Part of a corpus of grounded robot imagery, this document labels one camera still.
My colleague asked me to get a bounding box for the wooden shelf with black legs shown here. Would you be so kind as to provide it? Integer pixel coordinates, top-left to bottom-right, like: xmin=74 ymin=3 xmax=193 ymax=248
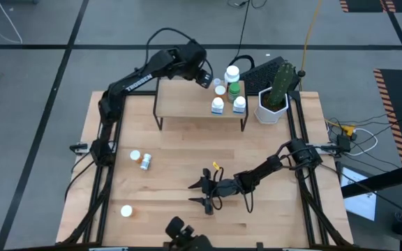
xmin=152 ymin=77 xmax=250 ymax=132

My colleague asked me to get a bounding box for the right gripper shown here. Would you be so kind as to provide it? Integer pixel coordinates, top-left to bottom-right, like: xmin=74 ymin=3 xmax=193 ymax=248
xmin=188 ymin=168 xmax=240 ymax=215

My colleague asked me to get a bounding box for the black floor cable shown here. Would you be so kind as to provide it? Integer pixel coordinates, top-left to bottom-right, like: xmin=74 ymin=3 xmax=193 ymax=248
xmin=32 ymin=160 xmax=96 ymax=202

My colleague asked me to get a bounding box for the black looped cable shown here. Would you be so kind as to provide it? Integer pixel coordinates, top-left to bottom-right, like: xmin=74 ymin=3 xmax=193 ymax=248
xmin=230 ymin=0 xmax=256 ymax=70

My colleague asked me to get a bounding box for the yellow power strip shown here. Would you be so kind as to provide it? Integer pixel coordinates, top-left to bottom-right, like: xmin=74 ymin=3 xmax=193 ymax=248
xmin=340 ymin=124 xmax=357 ymax=137

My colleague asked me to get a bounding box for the white bottle with blue label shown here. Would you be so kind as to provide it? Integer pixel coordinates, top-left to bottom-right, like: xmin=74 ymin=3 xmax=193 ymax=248
xmin=232 ymin=96 xmax=247 ymax=115
xmin=210 ymin=97 xmax=225 ymax=116

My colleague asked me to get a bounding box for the white cap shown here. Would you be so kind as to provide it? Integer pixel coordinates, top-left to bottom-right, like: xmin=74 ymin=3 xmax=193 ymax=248
xmin=120 ymin=204 xmax=135 ymax=218

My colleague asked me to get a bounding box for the black jointed device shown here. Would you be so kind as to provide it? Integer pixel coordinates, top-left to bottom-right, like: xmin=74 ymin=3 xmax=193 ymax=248
xmin=165 ymin=215 xmax=216 ymax=251

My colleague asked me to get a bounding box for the slim white medicine bottle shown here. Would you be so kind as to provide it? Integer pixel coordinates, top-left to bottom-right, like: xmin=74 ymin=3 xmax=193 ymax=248
xmin=140 ymin=153 xmax=152 ymax=172

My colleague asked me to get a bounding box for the monitor with white screen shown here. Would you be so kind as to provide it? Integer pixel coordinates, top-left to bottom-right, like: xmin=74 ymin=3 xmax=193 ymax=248
xmin=340 ymin=166 xmax=378 ymax=222

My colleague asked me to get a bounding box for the white floor cable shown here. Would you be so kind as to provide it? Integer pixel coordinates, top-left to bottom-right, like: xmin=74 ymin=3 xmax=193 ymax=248
xmin=0 ymin=0 xmax=24 ymax=45

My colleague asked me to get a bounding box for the white hexagonal plant pot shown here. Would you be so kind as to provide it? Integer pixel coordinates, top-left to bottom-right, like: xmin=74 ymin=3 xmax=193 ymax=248
xmin=253 ymin=86 xmax=290 ymax=126

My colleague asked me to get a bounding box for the black beam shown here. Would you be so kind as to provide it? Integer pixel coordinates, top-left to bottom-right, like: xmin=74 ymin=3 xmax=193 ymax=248
xmin=340 ymin=160 xmax=402 ymax=199

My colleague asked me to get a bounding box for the green cactus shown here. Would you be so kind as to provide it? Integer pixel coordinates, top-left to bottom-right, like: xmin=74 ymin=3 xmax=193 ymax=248
xmin=269 ymin=61 xmax=302 ymax=109

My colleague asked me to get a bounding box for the green medicine bottle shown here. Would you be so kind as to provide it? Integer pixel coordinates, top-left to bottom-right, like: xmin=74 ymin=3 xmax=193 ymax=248
xmin=227 ymin=82 xmax=241 ymax=104

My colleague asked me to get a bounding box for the yellow cable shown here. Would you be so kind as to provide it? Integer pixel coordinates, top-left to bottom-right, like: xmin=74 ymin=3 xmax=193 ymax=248
xmin=301 ymin=0 xmax=324 ymax=73

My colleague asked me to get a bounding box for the black keyboard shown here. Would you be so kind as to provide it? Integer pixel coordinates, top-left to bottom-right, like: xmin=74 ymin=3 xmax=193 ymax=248
xmin=239 ymin=55 xmax=302 ymax=96

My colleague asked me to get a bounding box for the large white medicine bottle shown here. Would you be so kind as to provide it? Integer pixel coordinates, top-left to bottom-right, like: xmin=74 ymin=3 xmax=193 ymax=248
xmin=223 ymin=65 xmax=241 ymax=88

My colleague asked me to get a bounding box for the black power adapter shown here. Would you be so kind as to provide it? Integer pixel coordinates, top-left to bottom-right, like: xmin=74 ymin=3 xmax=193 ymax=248
xmin=336 ymin=135 xmax=352 ymax=153

